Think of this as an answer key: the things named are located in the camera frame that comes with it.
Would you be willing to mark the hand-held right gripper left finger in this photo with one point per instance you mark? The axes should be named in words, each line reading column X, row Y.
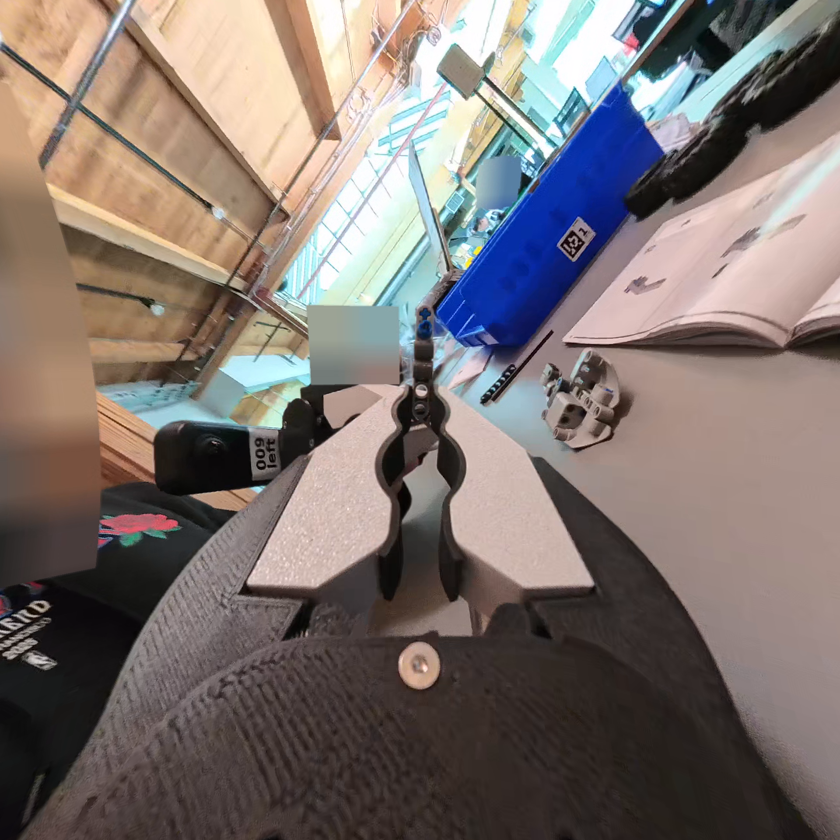
column 315, row 525

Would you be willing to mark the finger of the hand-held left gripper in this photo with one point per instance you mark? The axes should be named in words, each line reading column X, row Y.
column 354, row 403

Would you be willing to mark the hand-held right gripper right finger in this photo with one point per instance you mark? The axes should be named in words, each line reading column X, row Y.
column 518, row 525

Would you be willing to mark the grey toy beam blue pins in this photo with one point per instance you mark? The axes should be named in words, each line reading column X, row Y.
column 423, row 358

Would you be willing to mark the grey desk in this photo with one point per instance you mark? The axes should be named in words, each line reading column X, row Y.
column 689, row 492

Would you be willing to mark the paper parts bag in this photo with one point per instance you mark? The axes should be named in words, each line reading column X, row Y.
column 469, row 371

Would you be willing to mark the grey toy brick assembly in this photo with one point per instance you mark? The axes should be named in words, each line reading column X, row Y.
column 581, row 407

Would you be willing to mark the black toy beam with pegs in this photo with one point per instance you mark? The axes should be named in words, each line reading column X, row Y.
column 497, row 386

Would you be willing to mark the person's black sweatshirt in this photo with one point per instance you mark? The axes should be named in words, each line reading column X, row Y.
column 151, row 571

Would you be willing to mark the black toy axle rod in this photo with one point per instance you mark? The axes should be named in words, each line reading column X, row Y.
column 531, row 354

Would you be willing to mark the large window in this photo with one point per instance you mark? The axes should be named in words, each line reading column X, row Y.
column 367, row 216

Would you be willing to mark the blue storage bin with tag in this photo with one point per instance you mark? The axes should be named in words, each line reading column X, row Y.
column 525, row 262

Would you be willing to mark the open instruction booklet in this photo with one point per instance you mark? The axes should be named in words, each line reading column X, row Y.
column 722, row 275

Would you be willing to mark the grey square panel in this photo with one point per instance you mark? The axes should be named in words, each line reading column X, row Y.
column 466, row 71

